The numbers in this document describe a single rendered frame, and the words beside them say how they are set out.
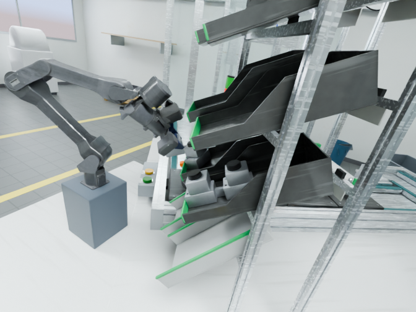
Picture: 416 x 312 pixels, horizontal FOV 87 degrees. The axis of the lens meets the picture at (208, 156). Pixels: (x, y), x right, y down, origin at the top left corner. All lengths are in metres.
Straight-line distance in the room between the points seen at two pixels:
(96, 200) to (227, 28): 0.60
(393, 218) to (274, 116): 1.03
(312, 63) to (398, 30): 4.43
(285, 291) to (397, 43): 4.30
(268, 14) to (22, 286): 0.84
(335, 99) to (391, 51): 4.34
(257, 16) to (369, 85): 0.18
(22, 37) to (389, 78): 6.95
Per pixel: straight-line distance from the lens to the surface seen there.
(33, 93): 0.74
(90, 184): 0.79
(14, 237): 1.00
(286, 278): 0.87
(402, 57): 4.72
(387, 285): 1.08
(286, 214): 0.97
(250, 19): 0.33
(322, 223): 1.09
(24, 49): 6.43
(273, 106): 0.35
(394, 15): 0.52
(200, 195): 0.46
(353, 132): 4.78
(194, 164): 0.59
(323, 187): 0.43
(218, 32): 0.33
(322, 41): 0.32
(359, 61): 0.38
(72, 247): 0.90
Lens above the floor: 1.50
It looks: 25 degrees down
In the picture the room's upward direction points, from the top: 9 degrees clockwise
